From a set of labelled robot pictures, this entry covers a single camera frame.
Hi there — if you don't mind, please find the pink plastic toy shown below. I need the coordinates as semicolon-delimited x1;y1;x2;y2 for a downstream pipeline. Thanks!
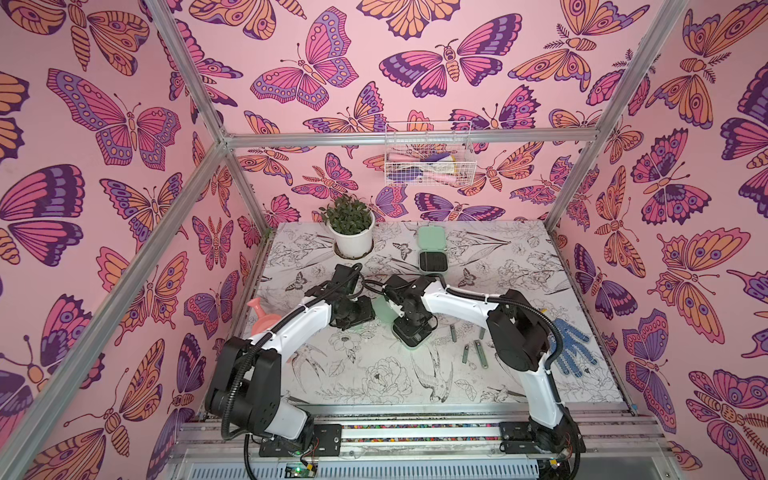
247;297;304;364

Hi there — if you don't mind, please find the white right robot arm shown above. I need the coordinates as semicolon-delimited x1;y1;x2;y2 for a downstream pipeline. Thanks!
363;274;586;455

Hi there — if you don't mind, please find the blue knit glove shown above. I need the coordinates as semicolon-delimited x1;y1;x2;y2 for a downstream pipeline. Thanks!
541;308;599;380

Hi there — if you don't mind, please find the white wire wall basket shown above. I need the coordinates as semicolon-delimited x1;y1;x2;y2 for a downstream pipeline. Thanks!
381;128;477;188

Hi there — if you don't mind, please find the green nail clipper long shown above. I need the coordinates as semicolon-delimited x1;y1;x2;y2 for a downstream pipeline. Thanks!
474;340;489;369

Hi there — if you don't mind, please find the potted green plant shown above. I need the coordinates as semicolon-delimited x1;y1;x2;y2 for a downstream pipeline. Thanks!
319;195;376;259

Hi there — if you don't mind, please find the green case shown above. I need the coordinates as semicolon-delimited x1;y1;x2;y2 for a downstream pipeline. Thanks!
372;296;438;349
416;225;448;273

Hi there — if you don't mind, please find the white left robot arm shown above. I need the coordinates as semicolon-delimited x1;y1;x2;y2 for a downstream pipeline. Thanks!
204;263;373;450

